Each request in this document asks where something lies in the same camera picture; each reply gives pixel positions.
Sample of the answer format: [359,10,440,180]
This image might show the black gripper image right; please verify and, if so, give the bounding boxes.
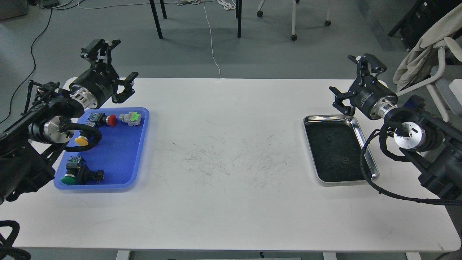
[329,54,398,120]

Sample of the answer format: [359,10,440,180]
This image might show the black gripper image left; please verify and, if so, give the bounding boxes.
[70,39,139,109]

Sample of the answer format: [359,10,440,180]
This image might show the grey green connector part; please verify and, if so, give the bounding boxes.
[118,111,142,126]

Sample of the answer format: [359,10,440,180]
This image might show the metal tray with black mat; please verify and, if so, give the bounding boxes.
[303,114,366,186]

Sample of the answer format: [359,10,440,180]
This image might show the white chair with beige cloth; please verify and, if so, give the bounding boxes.
[393,5,461,121]

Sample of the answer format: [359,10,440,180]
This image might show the blue plastic tray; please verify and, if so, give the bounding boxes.
[53,107,149,192]

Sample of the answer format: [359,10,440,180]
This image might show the white rolling chair base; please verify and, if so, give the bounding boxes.
[256,0,332,41]

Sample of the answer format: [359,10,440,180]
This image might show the black table legs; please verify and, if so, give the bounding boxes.
[149,0,242,39]

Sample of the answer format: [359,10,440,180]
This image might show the red push button switch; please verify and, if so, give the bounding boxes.
[85,113,117,128]

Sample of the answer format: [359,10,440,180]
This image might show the yellow push button switch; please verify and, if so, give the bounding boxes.
[74,131,91,147]

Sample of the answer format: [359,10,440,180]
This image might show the black floor cable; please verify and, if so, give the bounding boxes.
[0,0,85,125]

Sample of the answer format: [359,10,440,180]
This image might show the green push button switch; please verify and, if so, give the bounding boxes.
[60,155,104,185]

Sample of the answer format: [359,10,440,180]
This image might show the white floor cable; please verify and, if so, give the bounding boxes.
[175,0,237,79]

